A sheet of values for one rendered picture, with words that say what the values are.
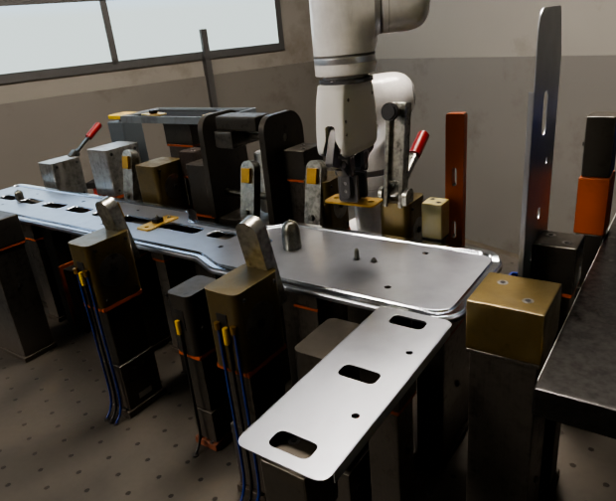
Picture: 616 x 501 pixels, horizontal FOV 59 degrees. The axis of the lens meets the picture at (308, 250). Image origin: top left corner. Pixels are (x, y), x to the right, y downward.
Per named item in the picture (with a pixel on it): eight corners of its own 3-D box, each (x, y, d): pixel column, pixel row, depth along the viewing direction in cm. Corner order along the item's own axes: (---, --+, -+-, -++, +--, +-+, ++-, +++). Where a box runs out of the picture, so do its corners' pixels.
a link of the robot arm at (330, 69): (336, 53, 81) (337, 75, 82) (301, 60, 74) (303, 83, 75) (387, 50, 76) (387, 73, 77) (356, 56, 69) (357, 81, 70)
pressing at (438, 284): (-60, 210, 143) (-62, 204, 142) (23, 186, 159) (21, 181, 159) (454, 330, 67) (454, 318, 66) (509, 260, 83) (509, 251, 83)
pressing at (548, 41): (515, 312, 67) (534, 8, 54) (539, 275, 75) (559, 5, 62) (520, 313, 66) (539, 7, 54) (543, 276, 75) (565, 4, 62)
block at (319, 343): (298, 534, 76) (275, 360, 65) (342, 477, 85) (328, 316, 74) (343, 558, 72) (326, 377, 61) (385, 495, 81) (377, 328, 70)
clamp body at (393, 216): (384, 372, 109) (376, 201, 96) (404, 347, 117) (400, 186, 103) (413, 381, 106) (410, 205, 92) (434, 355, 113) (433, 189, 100)
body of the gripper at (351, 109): (341, 68, 81) (346, 142, 86) (302, 77, 74) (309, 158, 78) (386, 66, 77) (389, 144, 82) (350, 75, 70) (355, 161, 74)
